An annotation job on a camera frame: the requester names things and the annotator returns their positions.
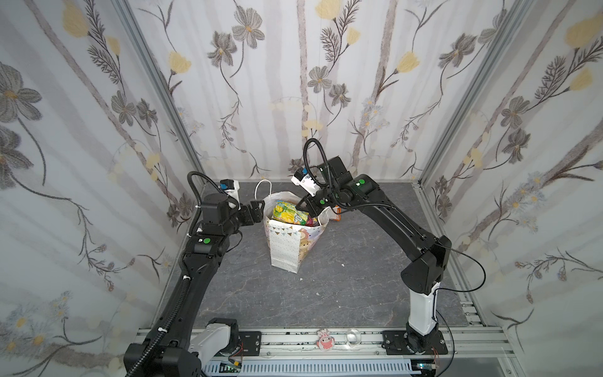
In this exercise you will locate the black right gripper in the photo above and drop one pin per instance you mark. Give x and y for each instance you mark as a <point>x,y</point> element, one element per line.
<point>308,206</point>

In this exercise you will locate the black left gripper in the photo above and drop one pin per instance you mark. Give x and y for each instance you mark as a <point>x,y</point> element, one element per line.
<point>257,214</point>

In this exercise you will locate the green yellow Fox's candy bag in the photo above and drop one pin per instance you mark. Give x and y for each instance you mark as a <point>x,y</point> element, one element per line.
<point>288,213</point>

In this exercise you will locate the small orange snack packet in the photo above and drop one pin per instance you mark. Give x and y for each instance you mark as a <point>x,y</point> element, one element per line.
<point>334,215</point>

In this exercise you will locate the white cartoon paper bag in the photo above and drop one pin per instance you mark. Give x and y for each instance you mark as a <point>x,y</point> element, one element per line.
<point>289,244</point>

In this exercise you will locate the purple Fox's berries bag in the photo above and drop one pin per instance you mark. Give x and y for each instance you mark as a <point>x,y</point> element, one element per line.
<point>312,222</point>

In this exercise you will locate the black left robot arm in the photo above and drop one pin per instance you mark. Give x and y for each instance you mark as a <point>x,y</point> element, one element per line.
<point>188,292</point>

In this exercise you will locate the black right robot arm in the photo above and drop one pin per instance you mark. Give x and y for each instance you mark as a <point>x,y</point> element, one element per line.
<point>428,254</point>

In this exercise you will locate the clear round suction cup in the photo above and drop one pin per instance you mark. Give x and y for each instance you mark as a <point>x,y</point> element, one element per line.
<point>353,337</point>

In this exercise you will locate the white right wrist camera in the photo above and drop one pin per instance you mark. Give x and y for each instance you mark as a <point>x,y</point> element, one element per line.
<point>302,178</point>

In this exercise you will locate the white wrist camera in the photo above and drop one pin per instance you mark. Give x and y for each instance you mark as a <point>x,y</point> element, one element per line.
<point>231,187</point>
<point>302,178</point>

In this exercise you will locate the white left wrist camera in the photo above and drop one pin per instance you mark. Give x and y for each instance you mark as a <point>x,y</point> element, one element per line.
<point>231,187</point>

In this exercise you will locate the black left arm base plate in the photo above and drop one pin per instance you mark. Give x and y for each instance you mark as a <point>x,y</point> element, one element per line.
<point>251,342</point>

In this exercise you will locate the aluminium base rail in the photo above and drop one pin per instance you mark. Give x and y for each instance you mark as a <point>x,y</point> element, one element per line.
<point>479,351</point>

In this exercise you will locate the white slotted cable duct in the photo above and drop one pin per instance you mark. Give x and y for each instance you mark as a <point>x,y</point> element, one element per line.
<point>328,367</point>

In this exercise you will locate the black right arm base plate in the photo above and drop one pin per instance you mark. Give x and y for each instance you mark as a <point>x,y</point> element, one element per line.
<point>404,343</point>

